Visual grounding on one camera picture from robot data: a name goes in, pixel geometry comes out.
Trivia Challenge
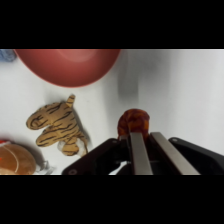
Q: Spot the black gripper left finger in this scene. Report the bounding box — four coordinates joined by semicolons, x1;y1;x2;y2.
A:
61;132;154;175

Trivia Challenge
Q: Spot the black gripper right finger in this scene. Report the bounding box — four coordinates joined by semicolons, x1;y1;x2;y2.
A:
148;131;224;175

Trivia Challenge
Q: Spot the pink bowl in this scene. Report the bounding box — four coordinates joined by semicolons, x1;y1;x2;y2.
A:
13;49;122;89

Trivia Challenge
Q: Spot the striped tiger plush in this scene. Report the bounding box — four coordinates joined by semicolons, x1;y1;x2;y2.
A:
25;93;91;158

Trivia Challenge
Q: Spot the blue teddy bear plush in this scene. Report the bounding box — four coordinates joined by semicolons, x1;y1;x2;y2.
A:
0;49;17;63

